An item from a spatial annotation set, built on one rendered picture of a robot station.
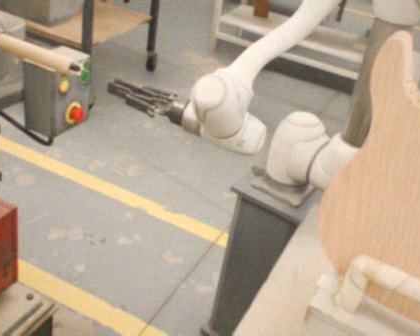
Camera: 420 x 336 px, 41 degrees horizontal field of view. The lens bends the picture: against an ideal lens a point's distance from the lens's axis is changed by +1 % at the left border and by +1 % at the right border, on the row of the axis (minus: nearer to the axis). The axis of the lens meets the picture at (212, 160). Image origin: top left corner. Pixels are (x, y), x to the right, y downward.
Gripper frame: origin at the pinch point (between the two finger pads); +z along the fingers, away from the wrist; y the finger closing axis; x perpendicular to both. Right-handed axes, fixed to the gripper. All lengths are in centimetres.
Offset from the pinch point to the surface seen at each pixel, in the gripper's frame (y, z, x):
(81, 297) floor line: 20, 23, -107
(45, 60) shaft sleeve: -33.4, -2.5, 18.2
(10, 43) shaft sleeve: -33.2, 6.5, 18.9
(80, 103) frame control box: -1.7, 12.0, -7.9
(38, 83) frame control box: -12.9, 16.9, 0.1
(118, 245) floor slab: 55, 29, -107
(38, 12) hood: -47, -13, 33
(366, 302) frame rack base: -44, -76, 3
